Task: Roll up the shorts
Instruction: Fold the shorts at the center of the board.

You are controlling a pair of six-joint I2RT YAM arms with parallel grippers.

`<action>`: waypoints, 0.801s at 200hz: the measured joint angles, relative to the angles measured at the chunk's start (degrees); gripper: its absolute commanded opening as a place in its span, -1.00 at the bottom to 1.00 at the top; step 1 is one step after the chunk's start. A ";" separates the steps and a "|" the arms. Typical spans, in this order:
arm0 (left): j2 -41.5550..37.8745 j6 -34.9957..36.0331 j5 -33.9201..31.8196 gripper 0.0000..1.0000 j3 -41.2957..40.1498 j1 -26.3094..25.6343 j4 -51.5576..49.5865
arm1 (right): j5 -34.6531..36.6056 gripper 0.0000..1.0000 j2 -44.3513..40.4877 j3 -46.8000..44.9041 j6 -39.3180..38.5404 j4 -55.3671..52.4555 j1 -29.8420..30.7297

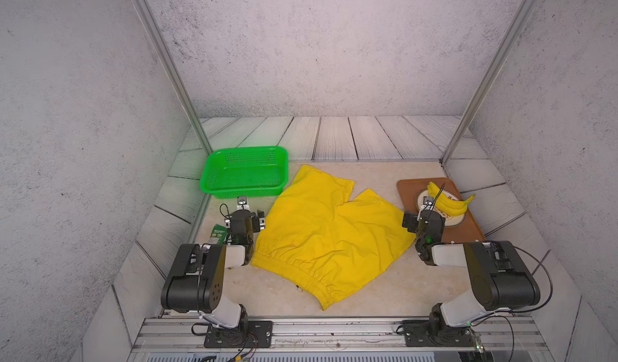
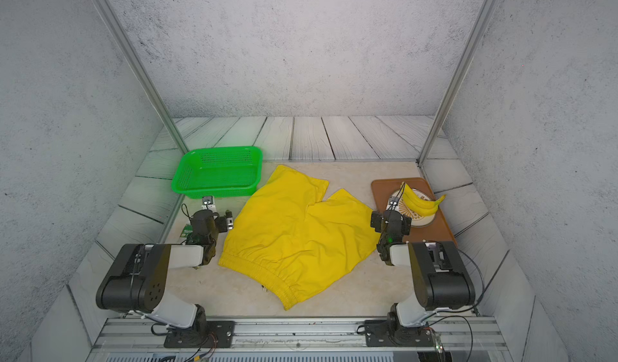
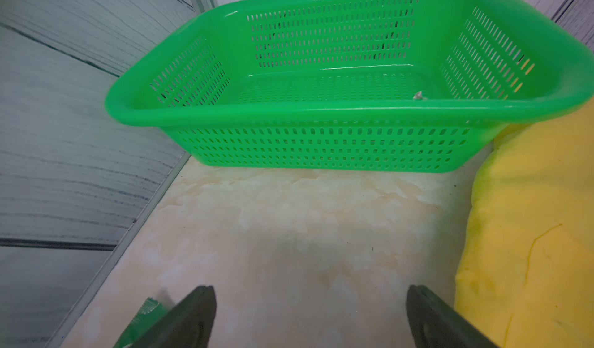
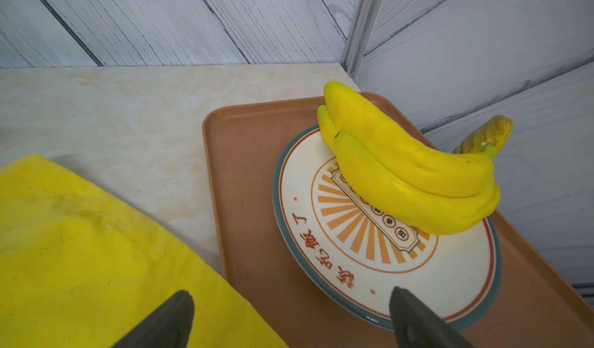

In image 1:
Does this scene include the right aluminium corner post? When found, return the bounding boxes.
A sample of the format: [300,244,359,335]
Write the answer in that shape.
[439,0,538,168]

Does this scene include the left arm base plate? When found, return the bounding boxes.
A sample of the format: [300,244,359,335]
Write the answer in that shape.
[204,320,274,349]

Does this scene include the green plastic basket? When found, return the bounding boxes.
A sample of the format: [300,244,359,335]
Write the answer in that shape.
[200,146,289,200]

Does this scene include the aluminium corner post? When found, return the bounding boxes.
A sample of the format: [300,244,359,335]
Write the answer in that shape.
[439,0,538,168]
[132,0,212,155]

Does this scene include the brown wooden tray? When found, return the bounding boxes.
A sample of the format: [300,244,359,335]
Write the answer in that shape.
[397,177,485,243]

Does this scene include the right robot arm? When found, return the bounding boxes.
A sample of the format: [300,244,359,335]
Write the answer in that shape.
[402,201,541,330]

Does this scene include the green snack packet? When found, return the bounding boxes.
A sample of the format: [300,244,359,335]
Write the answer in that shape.
[209,225,230,245]

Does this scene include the yellow shorts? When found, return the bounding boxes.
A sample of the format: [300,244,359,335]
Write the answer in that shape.
[251,165,416,310]

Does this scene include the left aluminium corner post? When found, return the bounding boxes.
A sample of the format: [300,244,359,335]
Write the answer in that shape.
[132,0,212,155]

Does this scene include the yellow banana bunch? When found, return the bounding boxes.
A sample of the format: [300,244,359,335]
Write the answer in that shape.
[427,182,476,217]

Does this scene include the aluminium front rail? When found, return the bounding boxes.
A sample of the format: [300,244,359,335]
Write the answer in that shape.
[129,316,553,361]

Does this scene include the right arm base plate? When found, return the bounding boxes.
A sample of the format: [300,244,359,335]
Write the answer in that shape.
[395,320,476,348]

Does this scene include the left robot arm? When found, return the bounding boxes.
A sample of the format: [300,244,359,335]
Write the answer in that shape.
[160,196,266,333]

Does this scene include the white patterned plate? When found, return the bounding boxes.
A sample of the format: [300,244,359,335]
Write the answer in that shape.
[417,189,467,228]

